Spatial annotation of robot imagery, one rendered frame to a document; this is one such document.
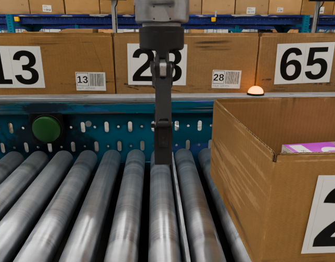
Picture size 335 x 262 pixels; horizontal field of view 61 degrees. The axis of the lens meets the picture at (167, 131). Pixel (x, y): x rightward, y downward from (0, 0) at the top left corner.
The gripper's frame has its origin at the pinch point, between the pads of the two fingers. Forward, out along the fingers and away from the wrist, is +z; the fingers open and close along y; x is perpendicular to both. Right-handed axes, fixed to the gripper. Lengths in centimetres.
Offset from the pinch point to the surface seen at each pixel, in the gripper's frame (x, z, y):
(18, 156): -37.3, 11.5, -20.5
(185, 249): 2.9, 11.0, 15.9
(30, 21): -210, -41, -475
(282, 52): 33.6, -14.4, -28.9
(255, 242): 11.6, 6.9, 19.9
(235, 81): 21.2, -6.6, -28.9
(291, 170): 14.0, -4.4, 21.7
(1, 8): -258, -62, -480
